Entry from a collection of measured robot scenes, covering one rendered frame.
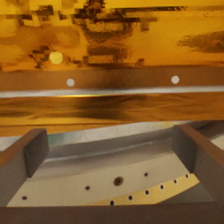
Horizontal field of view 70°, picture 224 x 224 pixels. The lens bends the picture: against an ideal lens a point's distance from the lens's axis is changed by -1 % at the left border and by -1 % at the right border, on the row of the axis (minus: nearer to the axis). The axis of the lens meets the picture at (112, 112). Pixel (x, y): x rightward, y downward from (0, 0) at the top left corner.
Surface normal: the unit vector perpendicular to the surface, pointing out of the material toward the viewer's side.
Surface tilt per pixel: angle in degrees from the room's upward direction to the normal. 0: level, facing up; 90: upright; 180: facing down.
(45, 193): 90
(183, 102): 90
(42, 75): 90
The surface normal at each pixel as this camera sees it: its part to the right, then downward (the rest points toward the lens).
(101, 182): 0.27, 0.24
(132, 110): 0.00, 0.25
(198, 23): 0.00, 0.72
